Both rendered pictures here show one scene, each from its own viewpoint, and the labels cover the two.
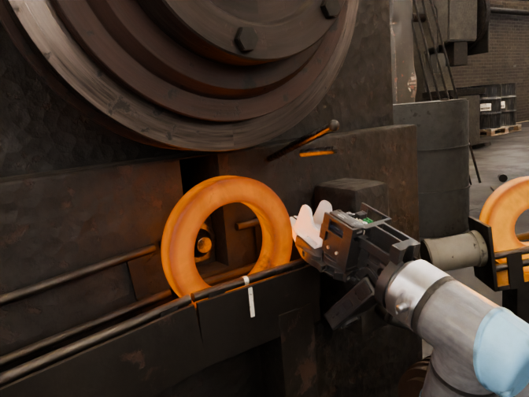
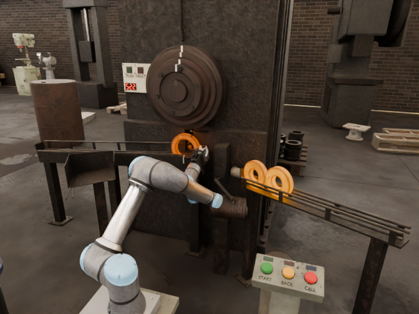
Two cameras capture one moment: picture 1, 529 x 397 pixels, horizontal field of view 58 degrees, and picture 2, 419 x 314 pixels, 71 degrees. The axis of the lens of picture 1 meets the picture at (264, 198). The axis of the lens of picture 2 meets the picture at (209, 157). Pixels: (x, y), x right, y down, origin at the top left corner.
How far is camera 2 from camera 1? 149 cm
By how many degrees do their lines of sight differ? 50
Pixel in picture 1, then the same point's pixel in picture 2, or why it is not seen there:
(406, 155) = (259, 142)
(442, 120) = not seen: outside the picture
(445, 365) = not seen: hidden behind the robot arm
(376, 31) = (262, 100)
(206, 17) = (166, 108)
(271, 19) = (180, 108)
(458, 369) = not seen: hidden behind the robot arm
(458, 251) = (235, 172)
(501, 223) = (246, 170)
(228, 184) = (184, 135)
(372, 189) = (220, 147)
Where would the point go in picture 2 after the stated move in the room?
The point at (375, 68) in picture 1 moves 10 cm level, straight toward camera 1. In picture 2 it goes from (259, 112) to (245, 113)
